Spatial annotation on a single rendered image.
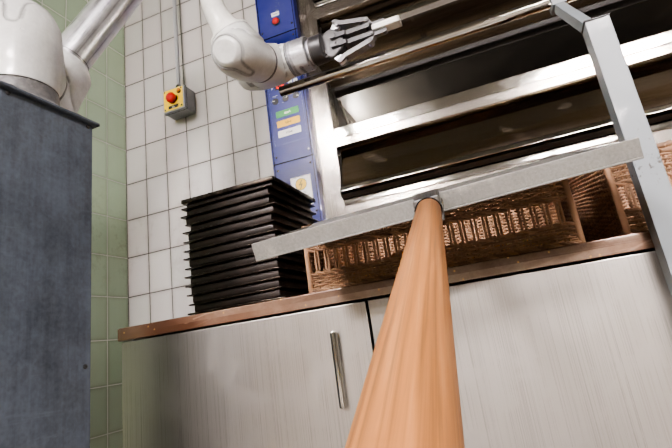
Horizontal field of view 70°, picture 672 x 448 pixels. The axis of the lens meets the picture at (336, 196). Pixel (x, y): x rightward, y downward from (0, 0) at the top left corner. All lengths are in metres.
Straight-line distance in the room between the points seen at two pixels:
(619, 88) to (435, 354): 0.82
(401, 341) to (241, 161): 1.67
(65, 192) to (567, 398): 0.97
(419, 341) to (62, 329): 0.89
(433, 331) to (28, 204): 0.90
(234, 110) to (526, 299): 1.33
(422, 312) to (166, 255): 1.76
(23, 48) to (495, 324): 1.04
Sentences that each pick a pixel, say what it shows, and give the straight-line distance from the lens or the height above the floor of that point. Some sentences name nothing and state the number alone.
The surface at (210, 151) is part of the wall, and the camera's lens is 1.91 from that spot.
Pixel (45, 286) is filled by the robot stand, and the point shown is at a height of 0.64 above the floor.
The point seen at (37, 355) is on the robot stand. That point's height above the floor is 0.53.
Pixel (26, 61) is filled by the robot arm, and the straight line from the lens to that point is 1.17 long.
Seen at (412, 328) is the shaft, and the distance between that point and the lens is 0.18.
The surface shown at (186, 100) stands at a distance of 1.98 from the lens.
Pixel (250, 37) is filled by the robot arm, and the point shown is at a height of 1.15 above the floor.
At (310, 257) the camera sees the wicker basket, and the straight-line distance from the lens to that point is 1.09.
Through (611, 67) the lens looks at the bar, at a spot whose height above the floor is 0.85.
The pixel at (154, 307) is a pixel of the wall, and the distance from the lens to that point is 1.93.
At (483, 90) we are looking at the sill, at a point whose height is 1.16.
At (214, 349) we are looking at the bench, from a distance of 1.11.
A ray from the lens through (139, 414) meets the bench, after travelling 1.24.
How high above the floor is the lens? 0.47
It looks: 17 degrees up
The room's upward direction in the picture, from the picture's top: 8 degrees counter-clockwise
